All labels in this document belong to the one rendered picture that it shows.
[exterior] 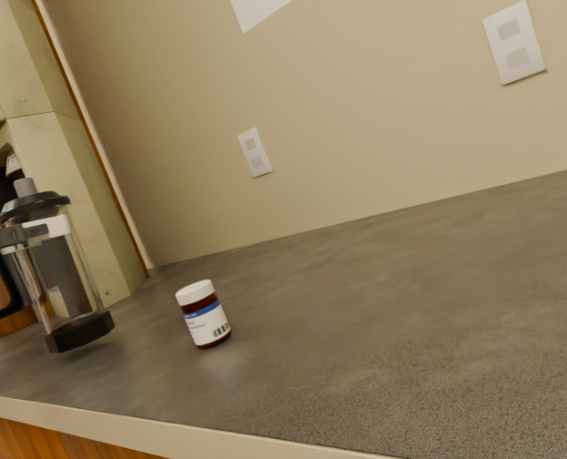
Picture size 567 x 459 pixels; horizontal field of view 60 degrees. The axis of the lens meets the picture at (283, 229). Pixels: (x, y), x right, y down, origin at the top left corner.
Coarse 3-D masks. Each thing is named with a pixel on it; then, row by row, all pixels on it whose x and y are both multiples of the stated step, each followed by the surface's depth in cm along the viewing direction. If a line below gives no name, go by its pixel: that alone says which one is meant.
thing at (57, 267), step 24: (24, 216) 72; (48, 216) 74; (48, 240) 73; (72, 240) 76; (24, 264) 74; (48, 264) 73; (72, 264) 75; (48, 288) 73; (72, 288) 74; (96, 288) 79; (48, 312) 74; (72, 312) 74; (96, 312) 77
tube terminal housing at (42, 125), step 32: (0, 0) 110; (0, 32) 109; (32, 32) 121; (0, 64) 108; (32, 64) 113; (0, 96) 107; (32, 96) 112; (64, 96) 127; (0, 128) 110; (32, 128) 110; (64, 128) 117; (0, 160) 126; (32, 160) 109; (64, 160) 114; (96, 160) 134; (64, 192) 113; (96, 192) 124; (96, 224) 117; (96, 256) 116; (128, 256) 130; (128, 288) 120
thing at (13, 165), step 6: (12, 150) 118; (6, 156) 120; (12, 156) 118; (6, 162) 119; (12, 162) 117; (18, 162) 116; (6, 168) 119; (12, 168) 117; (18, 168) 116; (6, 174) 119; (12, 174) 124; (18, 174) 127; (24, 174) 128
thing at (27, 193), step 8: (16, 184) 75; (24, 184) 75; (32, 184) 76; (24, 192) 75; (32, 192) 76; (40, 192) 74; (48, 192) 75; (16, 200) 73; (24, 200) 73; (32, 200) 73; (8, 208) 73
